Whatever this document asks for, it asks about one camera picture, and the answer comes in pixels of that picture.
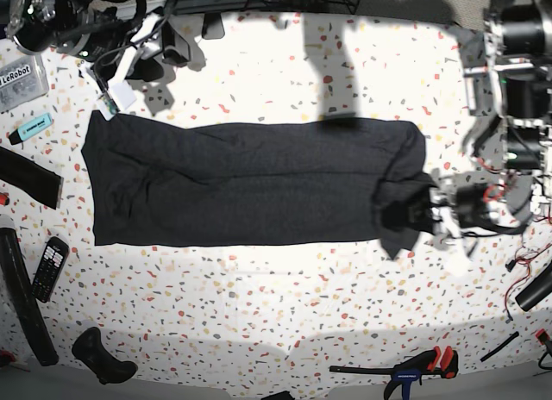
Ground right gripper body white-black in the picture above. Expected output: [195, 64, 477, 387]
[79, 12, 164, 120]

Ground left gripper body white-black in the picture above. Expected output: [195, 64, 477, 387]
[413, 178, 496, 253]

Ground dark grey T-shirt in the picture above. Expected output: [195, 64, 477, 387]
[82, 112, 434, 256]

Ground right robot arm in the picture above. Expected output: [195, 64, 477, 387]
[1, 0, 191, 120]

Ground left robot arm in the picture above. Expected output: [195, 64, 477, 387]
[429, 0, 551, 253]

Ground grey monitor stand base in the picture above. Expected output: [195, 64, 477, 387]
[202, 12, 225, 40]

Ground turquoise highlighter pen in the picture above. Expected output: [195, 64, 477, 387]
[9, 113, 53, 145]

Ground black cylinder right edge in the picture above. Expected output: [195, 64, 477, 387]
[515, 270, 551, 312]

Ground clear LeRobot parts box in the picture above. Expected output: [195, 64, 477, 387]
[0, 55, 49, 112]

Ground small black stick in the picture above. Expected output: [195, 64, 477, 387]
[480, 331, 520, 363]

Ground red object right edge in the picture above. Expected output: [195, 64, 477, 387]
[536, 328, 552, 355]

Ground black folded cloth strip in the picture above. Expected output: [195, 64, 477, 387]
[1, 147, 63, 209]

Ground black remote control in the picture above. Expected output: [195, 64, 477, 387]
[31, 236, 69, 303]

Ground long black tube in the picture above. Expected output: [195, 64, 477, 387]
[1, 215, 59, 366]

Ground black game controller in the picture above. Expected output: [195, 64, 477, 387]
[72, 327, 138, 384]

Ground red object bottom left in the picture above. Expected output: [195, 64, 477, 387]
[0, 350, 16, 368]

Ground red and black wire bundle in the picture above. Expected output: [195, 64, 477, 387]
[502, 235, 552, 323]

